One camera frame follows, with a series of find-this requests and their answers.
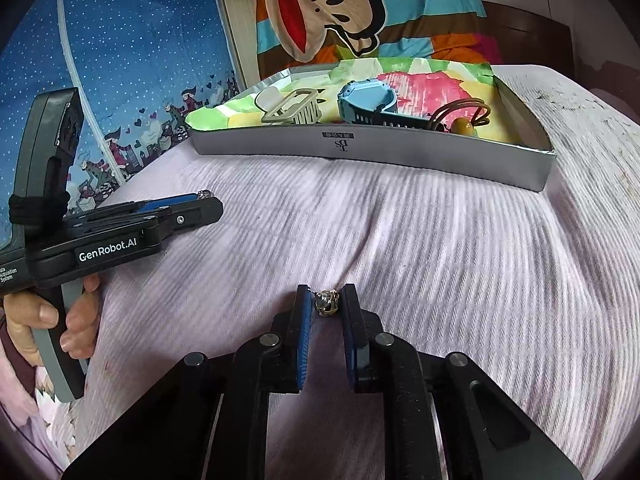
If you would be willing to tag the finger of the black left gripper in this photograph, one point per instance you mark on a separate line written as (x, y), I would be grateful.
(181, 212)

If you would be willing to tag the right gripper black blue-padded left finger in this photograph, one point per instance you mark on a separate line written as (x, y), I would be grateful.
(288, 364)

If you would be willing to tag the pink ribbed bedsheet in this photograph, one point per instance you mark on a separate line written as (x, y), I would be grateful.
(540, 289)

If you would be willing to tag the blue dotted wardrobe cover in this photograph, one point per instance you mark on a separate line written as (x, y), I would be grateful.
(140, 66)

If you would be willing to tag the silver box colourful lining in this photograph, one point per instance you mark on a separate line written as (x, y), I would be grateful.
(512, 149)

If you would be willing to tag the striped monkey cartoon blanket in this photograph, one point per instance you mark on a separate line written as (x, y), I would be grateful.
(297, 32)

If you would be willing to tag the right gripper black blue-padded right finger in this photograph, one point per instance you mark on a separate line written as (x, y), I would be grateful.
(359, 330)

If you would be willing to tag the small gold earring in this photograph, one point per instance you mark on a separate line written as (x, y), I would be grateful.
(204, 193)

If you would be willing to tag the dark wooden headboard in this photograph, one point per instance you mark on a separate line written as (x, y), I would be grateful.
(528, 38)

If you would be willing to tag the person's left hand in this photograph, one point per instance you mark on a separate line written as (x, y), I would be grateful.
(26, 312)

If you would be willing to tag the brown hair tie yellow bead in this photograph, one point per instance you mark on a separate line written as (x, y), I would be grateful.
(460, 117)

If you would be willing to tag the beige hair claw clip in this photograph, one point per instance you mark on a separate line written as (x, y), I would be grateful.
(298, 107)

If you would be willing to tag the light blue kids smartwatch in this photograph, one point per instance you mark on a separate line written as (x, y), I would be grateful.
(372, 102)

